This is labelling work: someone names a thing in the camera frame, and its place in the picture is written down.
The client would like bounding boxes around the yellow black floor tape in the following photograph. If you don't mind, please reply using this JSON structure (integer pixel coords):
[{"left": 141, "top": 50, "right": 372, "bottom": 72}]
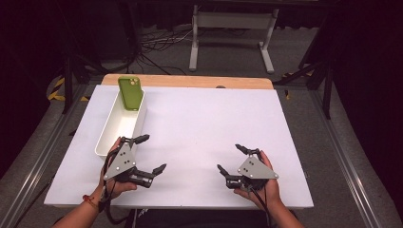
[
  {"left": 47, "top": 77, "right": 90, "bottom": 103},
  {"left": 282, "top": 70, "right": 316, "bottom": 101}
]

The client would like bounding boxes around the bundle of floor cables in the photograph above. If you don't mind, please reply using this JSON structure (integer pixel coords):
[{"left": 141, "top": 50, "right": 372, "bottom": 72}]
[{"left": 136, "top": 28, "right": 195, "bottom": 76}]

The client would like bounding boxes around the white board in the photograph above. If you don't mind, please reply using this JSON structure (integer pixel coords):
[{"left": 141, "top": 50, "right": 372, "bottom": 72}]
[{"left": 44, "top": 84, "right": 315, "bottom": 210}]

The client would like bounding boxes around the person's right hand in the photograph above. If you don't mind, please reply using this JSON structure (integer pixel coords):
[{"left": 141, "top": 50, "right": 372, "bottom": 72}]
[{"left": 234, "top": 150, "right": 282, "bottom": 210}]

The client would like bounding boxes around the aluminium floor rail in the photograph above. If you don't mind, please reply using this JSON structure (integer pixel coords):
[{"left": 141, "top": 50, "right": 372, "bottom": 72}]
[
  {"left": 308, "top": 89, "right": 403, "bottom": 228},
  {"left": 0, "top": 83, "right": 93, "bottom": 228}
]

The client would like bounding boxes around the white plastic storage bin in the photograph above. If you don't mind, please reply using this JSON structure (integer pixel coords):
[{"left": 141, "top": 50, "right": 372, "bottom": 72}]
[{"left": 94, "top": 89, "right": 148, "bottom": 159}]

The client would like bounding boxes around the right hand-held gripper cable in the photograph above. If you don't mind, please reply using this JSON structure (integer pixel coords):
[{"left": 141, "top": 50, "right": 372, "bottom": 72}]
[{"left": 250, "top": 185, "right": 274, "bottom": 228}]

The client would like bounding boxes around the hand-held gripper cable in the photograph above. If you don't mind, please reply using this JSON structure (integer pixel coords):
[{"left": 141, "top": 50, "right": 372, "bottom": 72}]
[
  {"left": 100, "top": 148, "right": 128, "bottom": 226},
  {"left": 250, "top": 185, "right": 274, "bottom": 228}
]

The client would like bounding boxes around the green phone case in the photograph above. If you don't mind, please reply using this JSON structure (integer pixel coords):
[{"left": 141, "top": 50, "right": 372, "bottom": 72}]
[{"left": 117, "top": 75, "right": 144, "bottom": 112}]

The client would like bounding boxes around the red string bracelet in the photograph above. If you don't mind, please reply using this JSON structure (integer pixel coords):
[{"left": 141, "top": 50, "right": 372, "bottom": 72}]
[{"left": 82, "top": 194, "right": 100, "bottom": 210}]

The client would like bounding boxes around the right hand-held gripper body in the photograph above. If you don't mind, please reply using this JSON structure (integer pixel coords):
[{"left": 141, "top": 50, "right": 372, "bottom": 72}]
[{"left": 224, "top": 148, "right": 280, "bottom": 191}]

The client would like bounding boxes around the wooden table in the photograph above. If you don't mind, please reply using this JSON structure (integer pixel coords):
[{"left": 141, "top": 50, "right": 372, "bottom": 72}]
[{"left": 101, "top": 73, "right": 275, "bottom": 90}]

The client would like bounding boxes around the white metal stand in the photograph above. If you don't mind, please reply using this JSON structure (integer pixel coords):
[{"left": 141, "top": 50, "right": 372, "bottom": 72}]
[{"left": 188, "top": 4, "right": 280, "bottom": 75}]

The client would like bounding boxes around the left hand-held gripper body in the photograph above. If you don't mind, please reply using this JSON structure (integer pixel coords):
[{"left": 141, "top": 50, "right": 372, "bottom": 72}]
[{"left": 103, "top": 136, "right": 157, "bottom": 189}]

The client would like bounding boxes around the left hand-held gripper cable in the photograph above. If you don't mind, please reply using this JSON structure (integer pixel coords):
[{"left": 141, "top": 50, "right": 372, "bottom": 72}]
[{"left": 100, "top": 148, "right": 128, "bottom": 226}]

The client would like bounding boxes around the person's left hand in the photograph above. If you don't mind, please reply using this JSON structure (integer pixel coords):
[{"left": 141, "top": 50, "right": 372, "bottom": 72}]
[{"left": 94, "top": 137, "right": 139, "bottom": 202}]

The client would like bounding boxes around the person's dark clothing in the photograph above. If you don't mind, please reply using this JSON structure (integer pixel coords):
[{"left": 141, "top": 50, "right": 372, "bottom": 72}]
[{"left": 125, "top": 207, "right": 274, "bottom": 228}]

